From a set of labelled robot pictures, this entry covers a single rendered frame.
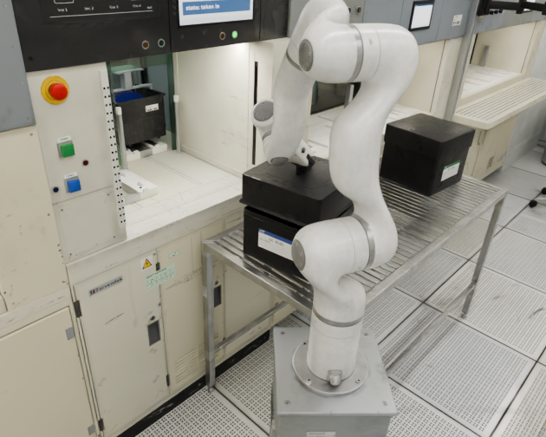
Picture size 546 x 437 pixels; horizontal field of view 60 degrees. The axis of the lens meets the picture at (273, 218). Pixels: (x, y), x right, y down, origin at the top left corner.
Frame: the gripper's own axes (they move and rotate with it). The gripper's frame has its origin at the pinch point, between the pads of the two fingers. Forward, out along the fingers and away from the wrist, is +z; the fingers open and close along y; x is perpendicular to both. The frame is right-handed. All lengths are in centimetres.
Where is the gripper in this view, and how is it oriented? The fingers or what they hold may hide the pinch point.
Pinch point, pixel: (302, 165)
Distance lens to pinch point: 151.1
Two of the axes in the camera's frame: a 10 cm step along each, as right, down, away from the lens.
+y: -8.2, -3.2, 4.8
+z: 3.7, 3.4, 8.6
